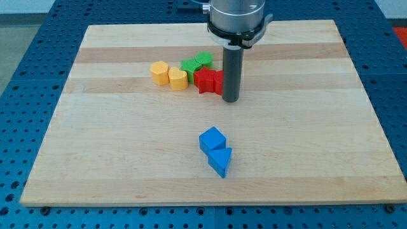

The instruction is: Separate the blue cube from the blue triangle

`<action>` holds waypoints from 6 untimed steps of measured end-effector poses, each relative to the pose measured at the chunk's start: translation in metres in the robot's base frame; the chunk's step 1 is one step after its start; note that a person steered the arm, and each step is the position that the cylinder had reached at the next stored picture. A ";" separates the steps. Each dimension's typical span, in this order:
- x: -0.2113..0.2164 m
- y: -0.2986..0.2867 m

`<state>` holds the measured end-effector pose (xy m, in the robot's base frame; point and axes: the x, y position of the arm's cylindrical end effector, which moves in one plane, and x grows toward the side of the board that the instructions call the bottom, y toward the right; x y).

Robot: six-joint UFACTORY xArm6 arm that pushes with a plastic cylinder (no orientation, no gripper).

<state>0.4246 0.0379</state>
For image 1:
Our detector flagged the green star block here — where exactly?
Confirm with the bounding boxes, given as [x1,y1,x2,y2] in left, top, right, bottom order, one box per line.
[180,58,202,84]

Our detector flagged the red star block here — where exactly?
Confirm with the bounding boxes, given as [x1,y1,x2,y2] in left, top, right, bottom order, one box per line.
[193,66,216,94]

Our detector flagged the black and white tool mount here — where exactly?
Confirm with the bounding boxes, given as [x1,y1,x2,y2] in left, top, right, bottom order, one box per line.
[207,13,273,50]

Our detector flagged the yellow hexagon block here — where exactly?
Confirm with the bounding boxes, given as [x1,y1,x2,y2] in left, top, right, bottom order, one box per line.
[150,61,169,86]

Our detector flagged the yellow heart block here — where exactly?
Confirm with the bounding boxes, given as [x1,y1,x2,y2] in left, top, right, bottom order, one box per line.
[169,67,188,91]

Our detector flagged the light wooden board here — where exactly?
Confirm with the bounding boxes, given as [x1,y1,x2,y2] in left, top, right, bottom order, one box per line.
[20,20,406,207]

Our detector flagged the blue triangle block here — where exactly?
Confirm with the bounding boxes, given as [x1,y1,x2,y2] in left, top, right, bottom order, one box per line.
[208,148,232,178]

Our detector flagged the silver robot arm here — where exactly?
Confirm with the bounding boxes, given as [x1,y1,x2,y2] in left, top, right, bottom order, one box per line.
[203,0,273,102]

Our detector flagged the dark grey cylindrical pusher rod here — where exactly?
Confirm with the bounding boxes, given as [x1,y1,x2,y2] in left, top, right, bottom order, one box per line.
[222,48,244,102]

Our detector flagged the blue cube block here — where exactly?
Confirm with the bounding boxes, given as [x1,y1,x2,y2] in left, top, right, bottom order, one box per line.
[198,127,226,155]

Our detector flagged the green round block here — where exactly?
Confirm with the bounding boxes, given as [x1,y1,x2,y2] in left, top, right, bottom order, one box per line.
[195,52,213,69]

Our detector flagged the red block behind rod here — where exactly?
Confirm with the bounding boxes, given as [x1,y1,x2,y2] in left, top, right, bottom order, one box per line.
[214,70,223,95]

